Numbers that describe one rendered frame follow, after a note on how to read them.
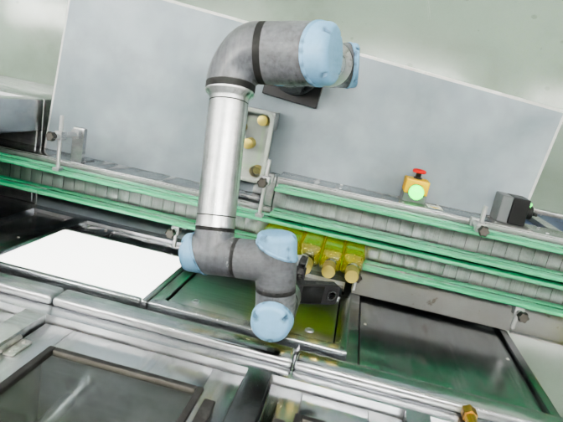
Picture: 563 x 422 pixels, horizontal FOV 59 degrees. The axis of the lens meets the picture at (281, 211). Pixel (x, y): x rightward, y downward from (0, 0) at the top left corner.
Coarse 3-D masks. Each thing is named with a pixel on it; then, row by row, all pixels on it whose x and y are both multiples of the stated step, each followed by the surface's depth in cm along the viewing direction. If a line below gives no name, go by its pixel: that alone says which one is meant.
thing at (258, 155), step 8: (248, 112) 157; (256, 112) 150; (264, 112) 149; (248, 120) 157; (256, 120) 157; (272, 120) 149; (248, 128) 158; (256, 128) 158; (264, 128) 157; (272, 128) 150; (248, 136) 159; (256, 136) 158; (264, 136) 158; (256, 144) 159; (264, 144) 158; (248, 152) 160; (256, 152) 159; (264, 152) 152; (248, 160) 160; (256, 160) 160; (264, 160) 152; (248, 168) 161; (264, 168) 153; (240, 176) 154; (248, 176) 156
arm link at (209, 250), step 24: (240, 48) 90; (216, 72) 92; (240, 72) 91; (216, 96) 92; (240, 96) 93; (216, 120) 92; (240, 120) 93; (216, 144) 91; (240, 144) 93; (216, 168) 91; (240, 168) 94; (216, 192) 91; (216, 216) 91; (192, 240) 92; (216, 240) 90; (192, 264) 91; (216, 264) 90
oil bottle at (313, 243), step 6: (306, 234) 140; (312, 234) 141; (318, 234) 142; (306, 240) 134; (312, 240) 135; (318, 240) 136; (324, 240) 142; (306, 246) 130; (312, 246) 130; (318, 246) 131; (300, 252) 130; (312, 252) 129; (318, 252) 130; (318, 258) 131
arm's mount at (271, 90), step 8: (264, 88) 155; (272, 88) 155; (320, 88) 151; (280, 96) 154; (288, 96) 154; (296, 96) 153; (304, 96) 153; (312, 96) 152; (304, 104) 153; (312, 104) 152
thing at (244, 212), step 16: (0, 160) 153; (16, 160) 154; (32, 160) 158; (80, 176) 150; (96, 176) 155; (144, 192) 147; (160, 192) 151; (176, 192) 154; (240, 208) 149; (288, 224) 142; (304, 224) 146; (352, 240) 140; (368, 240) 141; (416, 256) 138; (432, 256) 137; (448, 256) 142; (496, 272) 135; (512, 272) 137; (560, 288) 133
